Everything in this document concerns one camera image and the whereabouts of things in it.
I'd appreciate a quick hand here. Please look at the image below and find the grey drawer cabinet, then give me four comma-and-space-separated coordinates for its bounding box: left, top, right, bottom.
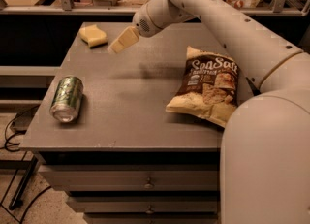
18, 21, 256, 224

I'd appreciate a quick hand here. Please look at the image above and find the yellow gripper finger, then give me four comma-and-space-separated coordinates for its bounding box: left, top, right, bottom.
108, 26, 140, 54

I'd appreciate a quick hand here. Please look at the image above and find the top drawer knob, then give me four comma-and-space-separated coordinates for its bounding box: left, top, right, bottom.
144, 177, 154, 189

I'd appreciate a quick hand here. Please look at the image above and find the black cables left floor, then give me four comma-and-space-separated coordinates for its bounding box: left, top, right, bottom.
0, 105, 52, 224

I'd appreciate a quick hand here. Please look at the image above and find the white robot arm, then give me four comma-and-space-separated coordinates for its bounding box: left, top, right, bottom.
108, 0, 310, 224

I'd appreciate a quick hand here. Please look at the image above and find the yellow sponge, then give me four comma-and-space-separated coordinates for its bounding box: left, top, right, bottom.
78, 24, 108, 48

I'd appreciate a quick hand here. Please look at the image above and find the green soda can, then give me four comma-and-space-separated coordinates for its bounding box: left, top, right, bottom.
49, 76, 83, 123

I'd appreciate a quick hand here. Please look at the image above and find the black stand leg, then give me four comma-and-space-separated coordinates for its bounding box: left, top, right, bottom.
9, 157, 38, 210

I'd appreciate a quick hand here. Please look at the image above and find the sea salt chips bag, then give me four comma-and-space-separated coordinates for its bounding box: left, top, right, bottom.
166, 46, 239, 128

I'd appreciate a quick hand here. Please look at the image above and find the drawer knob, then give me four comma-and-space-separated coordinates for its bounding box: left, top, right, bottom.
144, 177, 154, 189
145, 205, 154, 214

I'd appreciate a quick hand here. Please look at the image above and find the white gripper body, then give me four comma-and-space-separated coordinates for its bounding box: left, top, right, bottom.
133, 4, 155, 37

